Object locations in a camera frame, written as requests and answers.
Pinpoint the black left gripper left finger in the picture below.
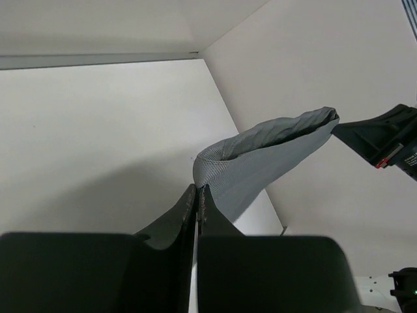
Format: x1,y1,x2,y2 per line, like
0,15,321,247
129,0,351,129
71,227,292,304
1,185,197,312

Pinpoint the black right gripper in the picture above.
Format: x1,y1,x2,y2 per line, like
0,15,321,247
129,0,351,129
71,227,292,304
332,104,416,181

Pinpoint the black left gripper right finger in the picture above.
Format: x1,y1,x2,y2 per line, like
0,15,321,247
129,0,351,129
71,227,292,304
197,186,362,312

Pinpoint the grey pleated skirt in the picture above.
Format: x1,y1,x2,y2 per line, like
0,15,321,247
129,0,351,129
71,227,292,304
193,107,339,222

